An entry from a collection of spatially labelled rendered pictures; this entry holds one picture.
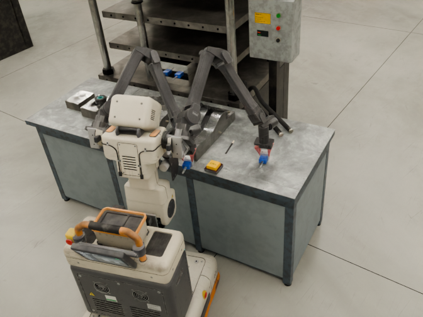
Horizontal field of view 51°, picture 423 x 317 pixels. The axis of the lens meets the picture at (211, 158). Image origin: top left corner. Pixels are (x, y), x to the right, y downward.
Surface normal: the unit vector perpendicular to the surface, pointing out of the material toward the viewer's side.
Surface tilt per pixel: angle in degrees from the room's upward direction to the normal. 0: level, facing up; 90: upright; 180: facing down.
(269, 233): 90
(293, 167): 0
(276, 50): 90
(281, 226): 90
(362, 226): 0
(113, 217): 0
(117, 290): 90
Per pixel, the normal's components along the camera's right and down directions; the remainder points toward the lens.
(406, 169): -0.07, -0.80
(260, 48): -0.48, 0.55
